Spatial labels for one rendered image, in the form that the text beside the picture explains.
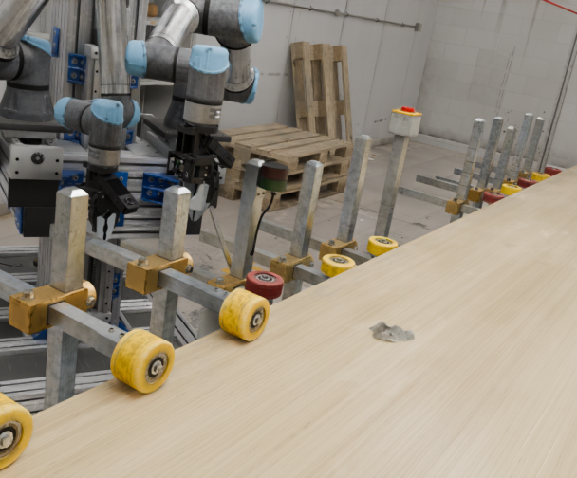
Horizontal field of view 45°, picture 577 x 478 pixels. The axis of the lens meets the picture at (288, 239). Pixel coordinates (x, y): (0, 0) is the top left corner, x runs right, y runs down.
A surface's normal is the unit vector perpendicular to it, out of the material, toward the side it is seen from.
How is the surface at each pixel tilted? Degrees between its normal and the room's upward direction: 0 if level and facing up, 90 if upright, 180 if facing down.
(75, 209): 90
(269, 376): 0
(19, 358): 0
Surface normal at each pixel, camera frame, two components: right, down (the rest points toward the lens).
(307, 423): 0.16, -0.94
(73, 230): 0.83, 0.29
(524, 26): -0.51, 0.18
